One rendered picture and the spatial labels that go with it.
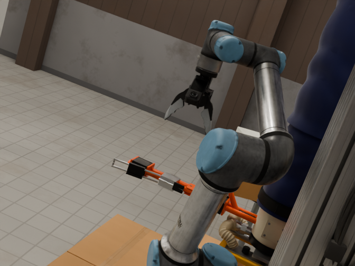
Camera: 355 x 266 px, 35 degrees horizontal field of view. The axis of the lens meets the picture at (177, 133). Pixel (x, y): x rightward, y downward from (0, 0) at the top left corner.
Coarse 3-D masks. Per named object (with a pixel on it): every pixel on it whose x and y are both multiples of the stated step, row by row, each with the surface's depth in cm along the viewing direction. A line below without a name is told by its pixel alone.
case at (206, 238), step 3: (204, 237) 243; (207, 237) 243; (210, 237) 244; (201, 240) 239; (204, 240) 240; (207, 240) 241; (210, 240) 242; (213, 240) 243; (216, 240) 244; (201, 243) 236; (204, 243) 237; (216, 243) 241; (219, 243) 242; (201, 246) 234; (240, 264) 230; (243, 264) 231
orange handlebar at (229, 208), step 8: (128, 160) 230; (152, 168) 230; (152, 176) 225; (160, 176) 224; (184, 184) 225; (192, 184) 226; (184, 192) 222; (232, 208) 217; (240, 208) 220; (240, 216) 215; (248, 216) 215; (256, 216) 218
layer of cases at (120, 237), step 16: (112, 224) 313; (128, 224) 319; (96, 240) 291; (112, 240) 296; (128, 240) 302; (144, 240) 308; (64, 256) 267; (80, 256) 271; (96, 256) 276; (112, 256) 281; (128, 256) 286; (144, 256) 291
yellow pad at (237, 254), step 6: (222, 240) 216; (222, 246) 210; (240, 246) 214; (246, 246) 210; (234, 252) 208; (240, 252) 209; (246, 252) 209; (252, 252) 213; (240, 258) 206; (246, 258) 207; (252, 258) 208; (246, 264) 206; (252, 264) 205; (258, 264) 206; (264, 264) 206
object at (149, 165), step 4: (132, 160) 227; (136, 160) 228; (140, 160) 229; (144, 160) 231; (140, 164) 226; (144, 164) 227; (148, 164) 228; (152, 164) 230; (148, 168) 226; (144, 172) 226
